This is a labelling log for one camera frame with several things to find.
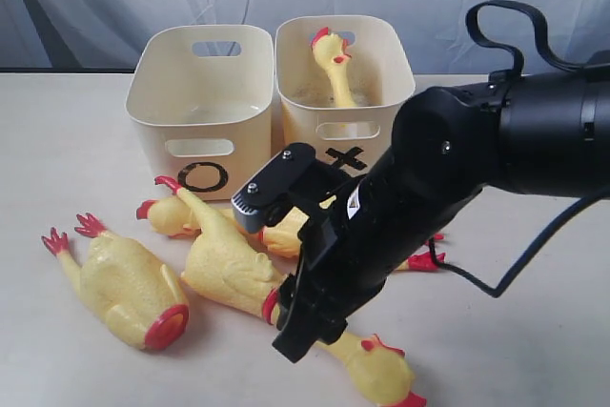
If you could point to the whole yellow rubber chicken front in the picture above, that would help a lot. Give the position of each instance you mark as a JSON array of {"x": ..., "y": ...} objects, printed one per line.
[{"x": 223, "y": 267}]

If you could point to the cream bin marked cross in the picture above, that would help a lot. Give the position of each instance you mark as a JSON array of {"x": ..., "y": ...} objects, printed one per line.
[{"x": 379, "y": 79}]

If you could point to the cream bin marked circle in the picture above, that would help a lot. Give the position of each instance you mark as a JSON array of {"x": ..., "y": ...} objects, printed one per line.
[{"x": 201, "y": 103}]

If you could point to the headless yellow rubber chicken body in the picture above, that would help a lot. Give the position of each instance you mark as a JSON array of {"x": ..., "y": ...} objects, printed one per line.
[{"x": 131, "y": 291}]

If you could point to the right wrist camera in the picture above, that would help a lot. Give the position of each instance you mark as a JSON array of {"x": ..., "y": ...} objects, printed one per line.
[{"x": 253, "y": 202}]

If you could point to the severed rubber chicken head neck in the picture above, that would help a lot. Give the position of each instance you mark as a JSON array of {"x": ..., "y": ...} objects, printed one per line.
[{"x": 330, "y": 53}]

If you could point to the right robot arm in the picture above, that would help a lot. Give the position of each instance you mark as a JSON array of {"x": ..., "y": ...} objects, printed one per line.
[{"x": 540, "y": 135}]

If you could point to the yellow rubber chicken rear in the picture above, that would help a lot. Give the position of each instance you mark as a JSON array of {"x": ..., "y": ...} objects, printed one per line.
[{"x": 172, "y": 217}]

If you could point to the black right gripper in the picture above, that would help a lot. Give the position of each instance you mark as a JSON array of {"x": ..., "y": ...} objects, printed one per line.
[{"x": 346, "y": 255}]

